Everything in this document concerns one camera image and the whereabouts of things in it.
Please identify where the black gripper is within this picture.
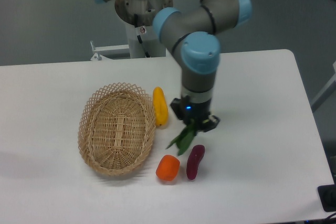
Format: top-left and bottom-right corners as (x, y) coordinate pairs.
(170, 95), (219, 132)

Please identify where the green bok choy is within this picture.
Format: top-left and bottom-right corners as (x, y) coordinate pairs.
(166, 119), (197, 156)

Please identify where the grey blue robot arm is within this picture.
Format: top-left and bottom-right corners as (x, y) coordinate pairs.
(95, 0), (252, 132)

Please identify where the woven wicker basket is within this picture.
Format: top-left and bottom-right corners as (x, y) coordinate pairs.
(78, 82), (156, 176)

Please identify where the yellow pepper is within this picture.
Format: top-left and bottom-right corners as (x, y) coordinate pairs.
(153, 87), (169, 126)

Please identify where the purple eggplant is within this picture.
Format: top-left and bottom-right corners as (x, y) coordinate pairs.
(186, 145), (205, 180)

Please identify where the orange pepper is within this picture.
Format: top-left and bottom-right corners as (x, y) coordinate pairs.
(156, 155), (180, 181)

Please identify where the white table leg right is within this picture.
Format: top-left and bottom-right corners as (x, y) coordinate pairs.
(310, 62), (335, 113)

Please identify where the black device at table edge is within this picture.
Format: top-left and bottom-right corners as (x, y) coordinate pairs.
(317, 184), (335, 212)

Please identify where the white frame bracket left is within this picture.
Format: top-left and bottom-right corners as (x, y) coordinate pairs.
(90, 40), (130, 61)

